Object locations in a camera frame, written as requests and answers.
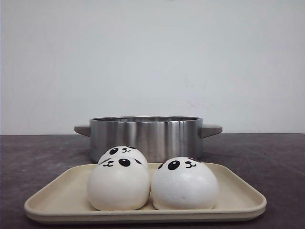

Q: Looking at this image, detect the panda face bun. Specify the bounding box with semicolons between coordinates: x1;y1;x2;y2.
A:
98;146;148;168

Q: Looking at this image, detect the stainless steel steamer pot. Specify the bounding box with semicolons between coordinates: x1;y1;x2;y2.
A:
74;116;223;162

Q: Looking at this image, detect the beige rectangular tray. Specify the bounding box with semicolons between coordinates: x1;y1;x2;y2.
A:
24;163;267;224

